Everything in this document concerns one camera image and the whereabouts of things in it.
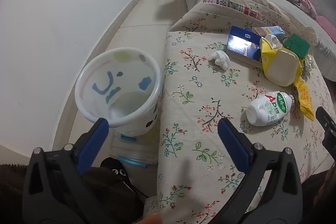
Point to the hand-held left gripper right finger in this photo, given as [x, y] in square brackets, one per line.
[233, 142]

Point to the white bottle green red label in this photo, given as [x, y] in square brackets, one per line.
[267, 108]

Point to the white crumpled tissue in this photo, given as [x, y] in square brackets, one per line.
[219, 58]

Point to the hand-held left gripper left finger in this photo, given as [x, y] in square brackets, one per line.
[94, 142]

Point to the yellow snack bag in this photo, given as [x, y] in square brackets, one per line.
[281, 66]

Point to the pink pillow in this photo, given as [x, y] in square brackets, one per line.
[326, 27]

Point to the blue cardboard box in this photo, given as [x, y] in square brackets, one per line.
[241, 44]

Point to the green sponge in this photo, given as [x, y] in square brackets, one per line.
[296, 43]

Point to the white printed trash bin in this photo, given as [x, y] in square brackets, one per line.
[105, 69]

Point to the yellow snack wrapper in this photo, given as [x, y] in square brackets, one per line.
[304, 98]

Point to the person's right leg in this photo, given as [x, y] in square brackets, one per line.
[320, 200]

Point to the floral beige bed cloth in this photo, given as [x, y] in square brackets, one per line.
[197, 108]

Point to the clear plastic zip bag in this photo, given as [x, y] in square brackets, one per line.
[136, 153]

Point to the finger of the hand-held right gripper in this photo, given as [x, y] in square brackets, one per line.
[328, 127]

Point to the light blue milk carton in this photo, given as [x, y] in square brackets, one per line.
[273, 30]

